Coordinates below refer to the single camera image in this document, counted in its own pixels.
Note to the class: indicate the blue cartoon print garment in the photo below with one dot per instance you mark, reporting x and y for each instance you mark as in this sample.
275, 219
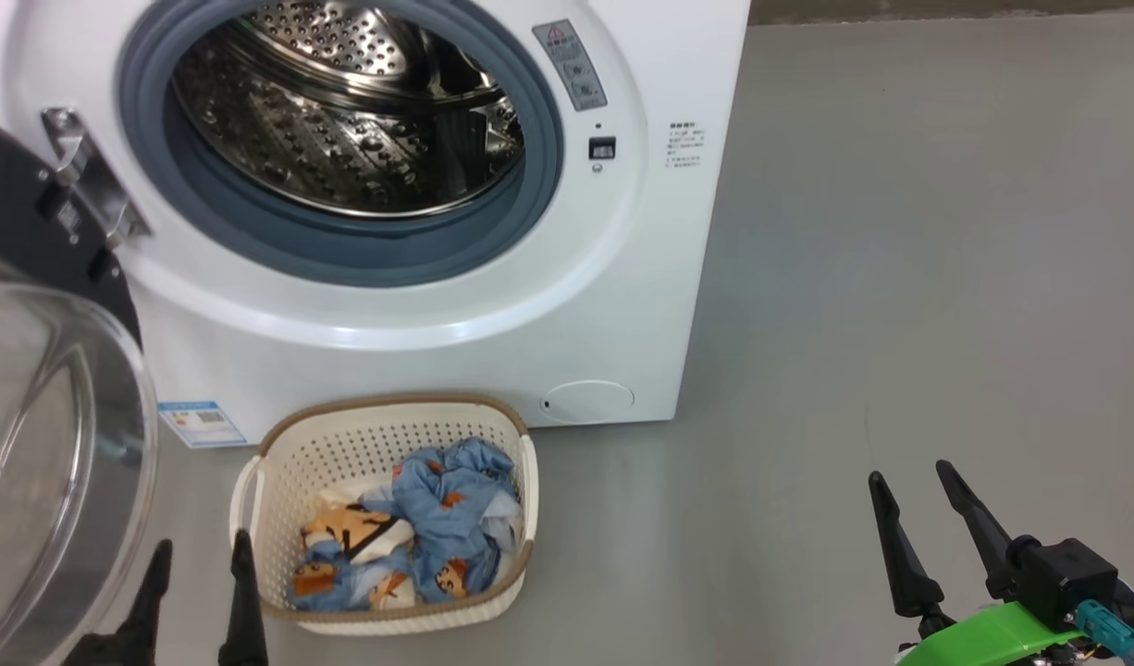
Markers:
456, 504

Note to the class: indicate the black round glass washer door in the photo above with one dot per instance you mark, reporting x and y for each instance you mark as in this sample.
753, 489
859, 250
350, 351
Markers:
30, 444

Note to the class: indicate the grey warning label sticker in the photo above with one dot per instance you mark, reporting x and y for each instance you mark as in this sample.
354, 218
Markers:
572, 65

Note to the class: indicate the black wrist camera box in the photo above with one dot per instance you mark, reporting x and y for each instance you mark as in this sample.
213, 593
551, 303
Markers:
91, 652
1066, 578

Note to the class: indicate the cream perforated laundry basket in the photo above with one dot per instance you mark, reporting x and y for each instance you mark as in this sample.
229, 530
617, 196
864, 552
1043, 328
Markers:
345, 444

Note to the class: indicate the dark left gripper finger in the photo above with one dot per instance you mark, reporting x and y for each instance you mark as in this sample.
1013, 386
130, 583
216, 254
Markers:
243, 610
146, 610

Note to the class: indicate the white front-load washing machine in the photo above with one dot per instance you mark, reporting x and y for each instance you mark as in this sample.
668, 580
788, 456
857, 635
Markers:
437, 361

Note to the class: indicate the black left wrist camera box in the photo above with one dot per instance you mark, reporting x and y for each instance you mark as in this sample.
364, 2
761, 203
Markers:
91, 652

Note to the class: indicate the round white filter cover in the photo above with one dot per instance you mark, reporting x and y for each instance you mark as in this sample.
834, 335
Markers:
587, 402

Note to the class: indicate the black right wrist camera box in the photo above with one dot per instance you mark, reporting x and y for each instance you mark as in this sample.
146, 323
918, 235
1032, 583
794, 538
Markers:
1066, 578

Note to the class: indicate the steel perforated washer drum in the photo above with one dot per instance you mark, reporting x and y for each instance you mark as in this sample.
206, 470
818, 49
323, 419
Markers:
345, 120

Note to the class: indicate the blue energy label sticker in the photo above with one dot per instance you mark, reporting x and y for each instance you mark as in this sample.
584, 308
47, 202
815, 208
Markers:
202, 424

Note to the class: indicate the cream cartoon print garment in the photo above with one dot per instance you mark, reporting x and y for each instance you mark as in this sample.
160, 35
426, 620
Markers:
359, 532

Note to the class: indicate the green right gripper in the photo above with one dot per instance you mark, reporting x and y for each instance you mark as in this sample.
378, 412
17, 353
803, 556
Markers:
983, 638

